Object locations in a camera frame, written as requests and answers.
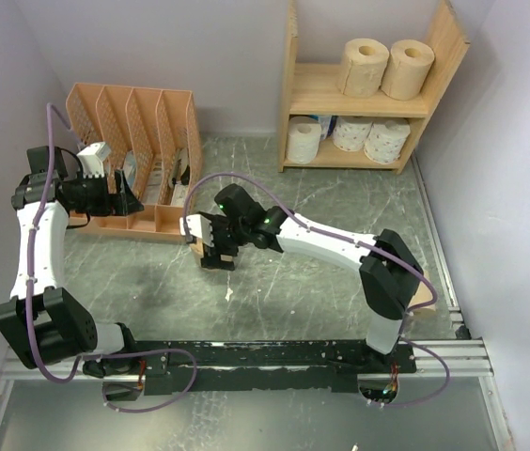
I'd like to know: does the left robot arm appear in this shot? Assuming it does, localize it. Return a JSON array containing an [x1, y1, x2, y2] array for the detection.
[[0, 142, 144, 378]]

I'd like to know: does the wooden two-tier shelf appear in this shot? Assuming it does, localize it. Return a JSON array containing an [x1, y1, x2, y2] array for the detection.
[[277, 1, 470, 173]]

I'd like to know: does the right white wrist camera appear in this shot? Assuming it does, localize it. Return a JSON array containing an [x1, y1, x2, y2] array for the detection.
[[179, 213, 213, 247]]

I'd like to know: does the white patterned roll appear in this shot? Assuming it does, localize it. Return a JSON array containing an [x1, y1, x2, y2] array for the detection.
[[332, 116, 373, 152], [364, 117, 411, 164]]

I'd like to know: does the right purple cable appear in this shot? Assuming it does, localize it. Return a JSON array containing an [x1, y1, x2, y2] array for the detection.
[[180, 171, 452, 409]]

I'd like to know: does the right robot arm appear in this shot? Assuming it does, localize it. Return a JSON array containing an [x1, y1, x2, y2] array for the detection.
[[180, 183, 423, 374]]

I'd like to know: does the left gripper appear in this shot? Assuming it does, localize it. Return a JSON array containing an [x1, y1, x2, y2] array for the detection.
[[70, 170, 144, 218]]

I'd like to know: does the brown roll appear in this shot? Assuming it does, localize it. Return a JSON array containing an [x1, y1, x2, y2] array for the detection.
[[336, 39, 389, 98], [381, 39, 435, 101], [190, 241, 238, 272], [409, 282, 437, 318]]

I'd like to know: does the white patterned roll front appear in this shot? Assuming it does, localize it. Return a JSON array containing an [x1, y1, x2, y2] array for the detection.
[[364, 117, 411, 164]]

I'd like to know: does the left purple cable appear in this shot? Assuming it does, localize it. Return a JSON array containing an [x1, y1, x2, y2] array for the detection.
[[23, 102, 83, 384]]

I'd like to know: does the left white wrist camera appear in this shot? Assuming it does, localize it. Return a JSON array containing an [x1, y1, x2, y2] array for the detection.
[[77, 142, 111, 179]]

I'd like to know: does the plain white roll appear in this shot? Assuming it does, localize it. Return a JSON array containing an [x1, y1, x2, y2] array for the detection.
[[287, 116, 321, 164]]

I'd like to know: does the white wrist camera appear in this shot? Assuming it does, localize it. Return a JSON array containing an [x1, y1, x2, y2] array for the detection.
[[77, 142, 111, 179], [179, 213, 213, 247]]

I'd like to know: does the blue white roll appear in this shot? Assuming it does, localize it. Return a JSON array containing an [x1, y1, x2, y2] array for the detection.
[[306, 115, 337, 141]]

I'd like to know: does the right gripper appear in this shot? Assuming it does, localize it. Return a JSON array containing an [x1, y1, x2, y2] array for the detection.
[[199, 215, 249, 272]]

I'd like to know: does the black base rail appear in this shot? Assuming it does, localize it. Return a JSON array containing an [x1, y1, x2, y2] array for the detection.
[[144, 339, 416, 396]]

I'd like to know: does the purple cable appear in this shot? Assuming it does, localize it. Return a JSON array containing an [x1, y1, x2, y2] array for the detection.
[[23, 102, 83, 384], [180, 171, 452, 409]]

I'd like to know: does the peach plastic file organizer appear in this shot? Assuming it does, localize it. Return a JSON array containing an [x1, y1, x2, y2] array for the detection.
[[66, 83, 203, 241]]

